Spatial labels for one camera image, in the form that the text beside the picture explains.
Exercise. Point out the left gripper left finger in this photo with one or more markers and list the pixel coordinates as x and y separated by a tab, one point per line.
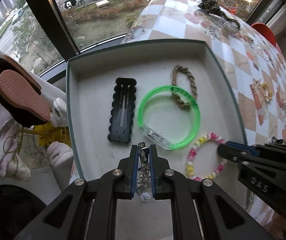
129	167

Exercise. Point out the small black claw clip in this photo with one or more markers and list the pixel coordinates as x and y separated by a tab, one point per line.
274	140

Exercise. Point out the red plastic stool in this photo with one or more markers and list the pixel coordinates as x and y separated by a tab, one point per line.
265	31

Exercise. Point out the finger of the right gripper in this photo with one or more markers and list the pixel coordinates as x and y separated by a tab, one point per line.
243	148
231	153

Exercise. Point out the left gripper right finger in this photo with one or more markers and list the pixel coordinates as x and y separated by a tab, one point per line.
158	165

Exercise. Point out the orange soled black slipper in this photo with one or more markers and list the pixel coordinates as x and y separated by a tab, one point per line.
21	100

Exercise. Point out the black scalloped snap hair clip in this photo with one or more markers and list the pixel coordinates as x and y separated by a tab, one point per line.
122	113

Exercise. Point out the clear large claw clip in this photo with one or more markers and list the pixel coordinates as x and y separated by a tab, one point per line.
227	28

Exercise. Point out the grey-green shallow tray box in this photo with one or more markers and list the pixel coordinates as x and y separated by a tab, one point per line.
90	88

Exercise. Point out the dark crochet scrunchie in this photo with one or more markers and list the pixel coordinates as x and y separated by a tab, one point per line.
210	6

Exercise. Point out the white pink cloth bag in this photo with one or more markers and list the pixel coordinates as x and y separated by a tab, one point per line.
11	165

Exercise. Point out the checkered floral tablecloth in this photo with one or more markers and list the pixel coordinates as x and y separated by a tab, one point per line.
245	57

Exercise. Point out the white plush toy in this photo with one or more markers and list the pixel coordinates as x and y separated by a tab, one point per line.
59	150

